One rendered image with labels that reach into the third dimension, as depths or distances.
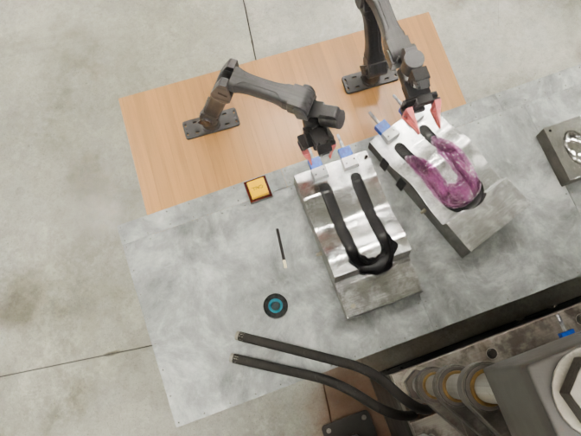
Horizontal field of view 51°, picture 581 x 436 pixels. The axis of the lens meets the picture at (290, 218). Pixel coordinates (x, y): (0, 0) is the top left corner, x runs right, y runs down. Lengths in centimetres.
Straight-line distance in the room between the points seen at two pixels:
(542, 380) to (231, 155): 154
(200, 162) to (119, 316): 104
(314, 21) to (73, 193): 151
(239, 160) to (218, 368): 72
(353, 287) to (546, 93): 101
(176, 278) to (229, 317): 22
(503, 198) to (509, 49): 147
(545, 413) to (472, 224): 123
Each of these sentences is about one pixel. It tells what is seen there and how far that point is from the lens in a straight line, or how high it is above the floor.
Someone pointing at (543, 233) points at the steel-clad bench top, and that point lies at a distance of 222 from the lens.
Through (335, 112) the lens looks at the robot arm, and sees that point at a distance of 174.
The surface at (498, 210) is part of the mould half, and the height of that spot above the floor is 91.
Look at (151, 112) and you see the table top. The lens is 229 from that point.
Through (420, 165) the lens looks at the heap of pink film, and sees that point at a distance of 207.
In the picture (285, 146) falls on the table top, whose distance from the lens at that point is 217.
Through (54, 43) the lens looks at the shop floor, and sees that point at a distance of 353.
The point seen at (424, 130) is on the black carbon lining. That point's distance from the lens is 218.
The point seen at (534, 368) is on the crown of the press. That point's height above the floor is 201.
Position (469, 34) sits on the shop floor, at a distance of 342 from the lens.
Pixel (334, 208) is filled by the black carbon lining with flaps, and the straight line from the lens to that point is 201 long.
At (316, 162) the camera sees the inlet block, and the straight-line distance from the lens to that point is 203.
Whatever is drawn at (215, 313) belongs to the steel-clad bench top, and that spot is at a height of 80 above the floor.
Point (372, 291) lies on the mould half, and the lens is 199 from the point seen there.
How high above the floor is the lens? 281
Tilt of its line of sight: 75 degrees down
